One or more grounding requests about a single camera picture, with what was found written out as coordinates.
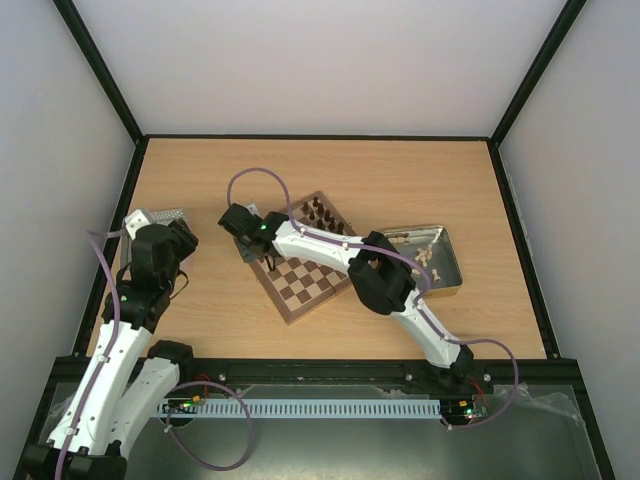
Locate light blue cable duct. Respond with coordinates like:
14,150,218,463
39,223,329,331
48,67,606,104
175,398,441,420

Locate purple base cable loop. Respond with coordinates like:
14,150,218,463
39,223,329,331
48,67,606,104
164,380,256,471

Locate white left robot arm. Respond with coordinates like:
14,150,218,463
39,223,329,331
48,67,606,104
22,210,198,479

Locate silver metal tin box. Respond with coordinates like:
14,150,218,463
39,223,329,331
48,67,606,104
383,225,463,297

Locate black aluminium frame rail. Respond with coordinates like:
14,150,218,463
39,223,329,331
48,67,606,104
45,356,586,396

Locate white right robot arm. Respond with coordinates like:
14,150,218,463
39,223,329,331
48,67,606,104
218,203,473,392

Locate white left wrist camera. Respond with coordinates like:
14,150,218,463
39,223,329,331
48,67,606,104
124,209,154,240

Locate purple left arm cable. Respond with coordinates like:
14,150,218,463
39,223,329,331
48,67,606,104
53,229,131,480

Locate dark chess piece row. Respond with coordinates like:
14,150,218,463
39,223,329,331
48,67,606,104
296,196,345,234

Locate wooden chess board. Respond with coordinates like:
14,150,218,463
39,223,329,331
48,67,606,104
244,191,356,325

